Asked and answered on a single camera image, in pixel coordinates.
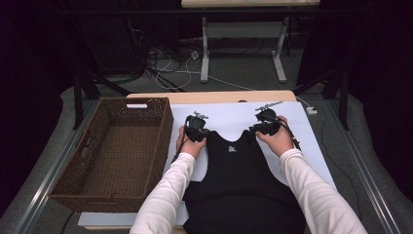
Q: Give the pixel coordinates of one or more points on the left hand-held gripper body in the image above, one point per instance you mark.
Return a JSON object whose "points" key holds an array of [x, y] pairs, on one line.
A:
{"points": [[195, 125]]}

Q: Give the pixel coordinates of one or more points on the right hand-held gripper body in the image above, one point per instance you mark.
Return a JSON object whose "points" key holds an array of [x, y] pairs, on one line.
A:
{"points": [[268, 122]]}

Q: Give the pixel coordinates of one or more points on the black sleeveless shirt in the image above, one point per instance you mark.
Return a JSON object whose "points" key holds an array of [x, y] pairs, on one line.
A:
{"points": [[240, 182]]}

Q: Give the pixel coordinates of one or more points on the brown wicker basket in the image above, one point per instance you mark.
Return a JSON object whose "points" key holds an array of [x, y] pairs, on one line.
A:
{"points": [[130, 143]]}

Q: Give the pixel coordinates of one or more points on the person's left hand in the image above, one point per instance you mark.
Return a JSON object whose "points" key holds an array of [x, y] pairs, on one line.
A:
{"points": [[191, 148]]}

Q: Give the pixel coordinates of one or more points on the person's right hand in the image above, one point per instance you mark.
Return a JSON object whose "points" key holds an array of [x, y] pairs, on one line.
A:
{"points": [[279, 143]]}

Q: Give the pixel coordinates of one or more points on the white table board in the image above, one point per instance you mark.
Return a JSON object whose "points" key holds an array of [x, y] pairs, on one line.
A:
{"points": [[230, 117]]}

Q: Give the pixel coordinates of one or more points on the light wooden table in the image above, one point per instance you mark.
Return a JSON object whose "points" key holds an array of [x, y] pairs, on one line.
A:
{"points": [[211, 97]]}

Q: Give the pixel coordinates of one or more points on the white power adapter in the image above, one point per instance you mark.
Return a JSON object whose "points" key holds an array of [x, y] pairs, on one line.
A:
{"points": [[312, 110]]}

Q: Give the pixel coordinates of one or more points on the small white plug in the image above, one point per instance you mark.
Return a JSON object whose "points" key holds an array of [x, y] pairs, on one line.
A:
{"points": [[194, 54]]}

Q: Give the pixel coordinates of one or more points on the black metal stand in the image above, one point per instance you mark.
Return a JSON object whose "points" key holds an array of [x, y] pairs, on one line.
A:
{"points": [[343, 104], [78, 104]]}

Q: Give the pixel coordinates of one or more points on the desk with white legs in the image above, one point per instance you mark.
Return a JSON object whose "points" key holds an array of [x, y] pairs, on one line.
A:
{"points": [[243, 31]]}

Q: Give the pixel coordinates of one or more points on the dark curtain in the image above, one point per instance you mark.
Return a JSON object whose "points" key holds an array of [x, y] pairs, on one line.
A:
{"points": [[386, 97], [29, 97]]}

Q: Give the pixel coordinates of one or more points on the black horizontal metal bar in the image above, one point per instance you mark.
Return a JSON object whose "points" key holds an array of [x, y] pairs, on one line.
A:
{"points": [[130, 12]]}

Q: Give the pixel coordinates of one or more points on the aluminium floor rail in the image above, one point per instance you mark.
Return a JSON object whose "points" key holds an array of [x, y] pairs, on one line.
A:
{"points": [[358, 162], [66, 152]]}

